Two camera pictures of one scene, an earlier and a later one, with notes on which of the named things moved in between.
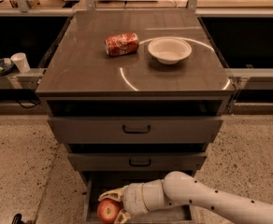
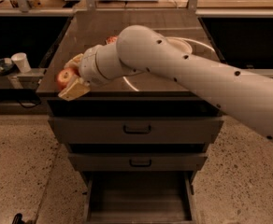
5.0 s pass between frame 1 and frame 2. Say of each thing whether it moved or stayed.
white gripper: moved
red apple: moved
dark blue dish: stayed
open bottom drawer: stayed
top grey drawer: stayed
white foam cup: stayed
